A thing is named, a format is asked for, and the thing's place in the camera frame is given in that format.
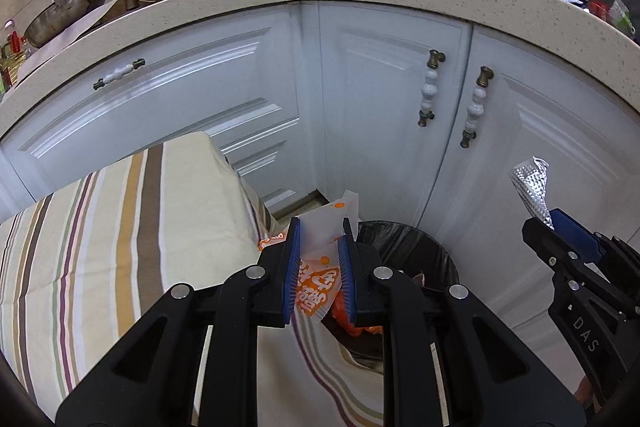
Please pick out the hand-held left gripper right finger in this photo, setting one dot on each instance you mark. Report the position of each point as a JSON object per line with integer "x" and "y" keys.
{"x": 346, "y": 282}

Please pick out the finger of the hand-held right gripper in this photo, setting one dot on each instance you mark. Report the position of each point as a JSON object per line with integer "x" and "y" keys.
{"x": 542, "y": 239}
{"x": 575, "y": 234}

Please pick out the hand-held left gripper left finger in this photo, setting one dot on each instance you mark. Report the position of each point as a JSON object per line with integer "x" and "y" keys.
{"x": 291, "y": 277}

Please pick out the large orange plastic bag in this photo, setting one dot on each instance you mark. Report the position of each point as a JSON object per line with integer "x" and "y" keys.
{"x": 357, "y": 329}

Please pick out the silver foil wrapper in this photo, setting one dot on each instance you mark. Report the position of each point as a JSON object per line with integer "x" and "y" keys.
{"x": 532, "y": 187}

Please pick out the white dotted paper wrapper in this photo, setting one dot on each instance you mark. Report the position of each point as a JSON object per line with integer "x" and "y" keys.
{"x": 320, "y": 227}

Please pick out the black lined trash bin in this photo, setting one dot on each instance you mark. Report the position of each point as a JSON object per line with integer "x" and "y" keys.
{"x": 400, "y": 242}

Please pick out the white cabinet door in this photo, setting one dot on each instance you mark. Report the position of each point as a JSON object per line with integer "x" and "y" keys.
{"x": 380, "y": 107}
{"x": 550, "y": 132}

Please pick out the striped tablecloth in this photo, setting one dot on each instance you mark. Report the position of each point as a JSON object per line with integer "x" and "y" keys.
{"x": 125, "y": 232}

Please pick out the red and green packets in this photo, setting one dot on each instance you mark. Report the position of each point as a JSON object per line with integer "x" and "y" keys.
{"x": 612, "y": 14}

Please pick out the wide white cabinet front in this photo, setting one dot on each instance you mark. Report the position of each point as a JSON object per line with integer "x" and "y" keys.
{"x": 175, "y": 72}

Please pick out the metal wok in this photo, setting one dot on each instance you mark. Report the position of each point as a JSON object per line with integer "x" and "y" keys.
{"x": 65, "y": 12}

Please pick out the cooking oil bottle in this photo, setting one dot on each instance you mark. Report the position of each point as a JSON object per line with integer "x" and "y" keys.
{"x": 12, "y": 62}

